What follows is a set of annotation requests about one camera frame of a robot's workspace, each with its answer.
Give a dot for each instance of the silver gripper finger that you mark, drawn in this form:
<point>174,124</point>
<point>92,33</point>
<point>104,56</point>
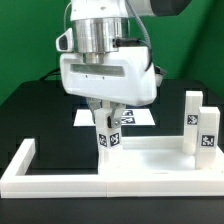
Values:
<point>93,104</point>
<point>114,120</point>

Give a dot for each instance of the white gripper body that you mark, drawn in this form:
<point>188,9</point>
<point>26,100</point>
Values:
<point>121,78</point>

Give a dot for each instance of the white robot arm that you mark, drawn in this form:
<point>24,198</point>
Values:
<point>103,26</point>

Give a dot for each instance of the white desk top tray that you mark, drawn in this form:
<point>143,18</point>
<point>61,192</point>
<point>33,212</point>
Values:
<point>146,155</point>

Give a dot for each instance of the fiducial marker base sheet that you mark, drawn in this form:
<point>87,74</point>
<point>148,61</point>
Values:
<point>131,117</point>

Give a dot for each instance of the white U-shaped obstacle frame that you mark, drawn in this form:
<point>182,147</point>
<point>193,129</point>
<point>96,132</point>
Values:
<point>16,183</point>

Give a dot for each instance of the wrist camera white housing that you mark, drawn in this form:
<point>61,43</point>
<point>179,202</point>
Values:
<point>65,42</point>

